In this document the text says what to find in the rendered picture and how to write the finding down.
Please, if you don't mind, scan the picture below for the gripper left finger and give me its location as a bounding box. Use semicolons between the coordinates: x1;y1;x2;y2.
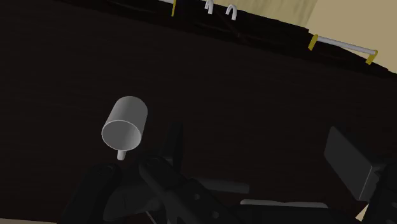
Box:
59;122;237;224

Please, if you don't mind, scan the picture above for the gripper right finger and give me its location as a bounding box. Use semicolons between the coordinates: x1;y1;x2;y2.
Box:
323;125;397;224

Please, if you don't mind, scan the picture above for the dark brown wooden table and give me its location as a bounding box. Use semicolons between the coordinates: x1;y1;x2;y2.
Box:
0;0;397;224

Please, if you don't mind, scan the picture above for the grey cup with handle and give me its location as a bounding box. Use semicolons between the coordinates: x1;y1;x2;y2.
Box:
101;95;149;162

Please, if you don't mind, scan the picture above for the clothes rail with dark clothes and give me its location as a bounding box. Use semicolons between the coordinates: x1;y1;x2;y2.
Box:
62;0;397;75

